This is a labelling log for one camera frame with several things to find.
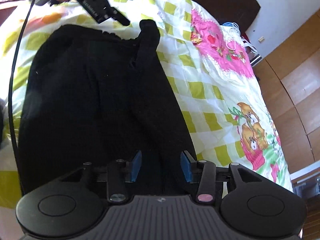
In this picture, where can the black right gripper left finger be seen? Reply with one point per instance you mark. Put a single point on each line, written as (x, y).
(120, 173)

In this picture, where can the wooden wardrobe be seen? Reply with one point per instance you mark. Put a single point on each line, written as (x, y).
(289, 81)

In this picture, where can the colourful checked bed quilt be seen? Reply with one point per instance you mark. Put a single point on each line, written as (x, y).
(205, 62)

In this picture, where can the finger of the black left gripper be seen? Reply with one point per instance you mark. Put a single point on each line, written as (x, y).
(119, 17)

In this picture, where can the white wall switch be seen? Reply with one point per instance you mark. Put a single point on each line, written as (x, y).
(261, 39)

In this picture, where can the black pants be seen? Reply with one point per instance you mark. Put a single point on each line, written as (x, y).
(94, 97)

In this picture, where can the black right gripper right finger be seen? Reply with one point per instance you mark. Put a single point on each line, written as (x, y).
(202, 173)

